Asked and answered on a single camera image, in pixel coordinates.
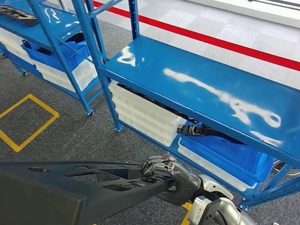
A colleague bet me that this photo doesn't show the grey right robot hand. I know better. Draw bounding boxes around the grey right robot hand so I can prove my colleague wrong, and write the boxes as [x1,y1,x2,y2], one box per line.
[141,155,202,206]

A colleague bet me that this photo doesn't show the black plastic panel part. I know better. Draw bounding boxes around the black plastic panel part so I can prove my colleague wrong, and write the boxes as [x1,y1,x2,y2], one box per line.
[0,160,176,225]
[0,4,38,27]

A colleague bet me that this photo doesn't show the blue metal shelf rack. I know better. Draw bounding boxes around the blue metal shelf rack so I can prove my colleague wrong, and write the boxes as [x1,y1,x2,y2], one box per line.
[0,0,111,117]
[71,0,300,212]

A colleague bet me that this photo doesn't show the blue plastic storage bin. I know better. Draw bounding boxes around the blue plastic storage bin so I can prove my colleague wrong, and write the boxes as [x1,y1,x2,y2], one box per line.
[178,121,275,187]
[21,32,94,73]

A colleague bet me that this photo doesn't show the white foam tray stack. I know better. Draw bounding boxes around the white foam tray stack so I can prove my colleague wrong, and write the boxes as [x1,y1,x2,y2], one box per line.
[108,81,187,148]
[0,27,98,92]

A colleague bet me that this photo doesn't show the curved chrome tube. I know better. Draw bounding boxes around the curved chrome tube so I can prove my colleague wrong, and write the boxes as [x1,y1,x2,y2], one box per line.
[273,160,300,178]

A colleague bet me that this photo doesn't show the red floor tape line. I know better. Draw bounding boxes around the red floor tape line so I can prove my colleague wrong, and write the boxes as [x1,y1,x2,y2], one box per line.
[92,0,300,72]

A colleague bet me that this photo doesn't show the white raised platform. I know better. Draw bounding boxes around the white raised platform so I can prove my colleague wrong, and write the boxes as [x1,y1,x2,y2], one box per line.
[187,0,300,29]

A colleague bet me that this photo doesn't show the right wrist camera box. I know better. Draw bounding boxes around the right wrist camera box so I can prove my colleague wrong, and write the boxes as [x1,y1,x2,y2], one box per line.
[187,195,221,225]

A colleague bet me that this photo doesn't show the black plastic bracket part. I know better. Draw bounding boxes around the black plastic bracket part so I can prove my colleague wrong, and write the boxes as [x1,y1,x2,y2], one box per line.
[176,123,246,146]

